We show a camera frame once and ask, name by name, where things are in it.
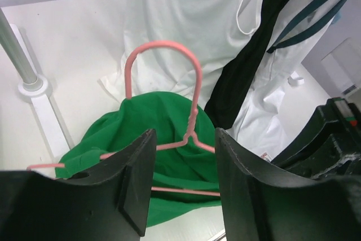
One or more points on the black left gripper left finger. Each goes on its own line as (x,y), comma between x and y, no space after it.
(108,201)

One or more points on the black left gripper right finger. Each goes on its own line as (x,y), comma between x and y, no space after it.
(261,201)

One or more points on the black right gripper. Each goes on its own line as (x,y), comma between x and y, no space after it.
(328,145)

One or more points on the green tank top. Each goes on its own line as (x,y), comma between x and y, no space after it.
(187,167)

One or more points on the pink hanger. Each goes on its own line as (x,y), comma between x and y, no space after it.
(190,132)

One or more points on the white navy-trimmed tank top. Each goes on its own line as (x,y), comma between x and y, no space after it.
(299,26)

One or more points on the black tank top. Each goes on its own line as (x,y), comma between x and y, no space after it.
(236,78)

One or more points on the white camisole top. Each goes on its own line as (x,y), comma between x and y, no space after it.
(214,30)

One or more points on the white rack right foot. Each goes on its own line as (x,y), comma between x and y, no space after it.
(295,80)

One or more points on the white rack foot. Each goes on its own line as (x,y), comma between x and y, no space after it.
(295,80)
(40,100)

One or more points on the white rack left foot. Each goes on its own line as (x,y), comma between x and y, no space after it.
(40,100)

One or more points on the metal clothes rack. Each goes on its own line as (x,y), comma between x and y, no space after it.
(16,54)

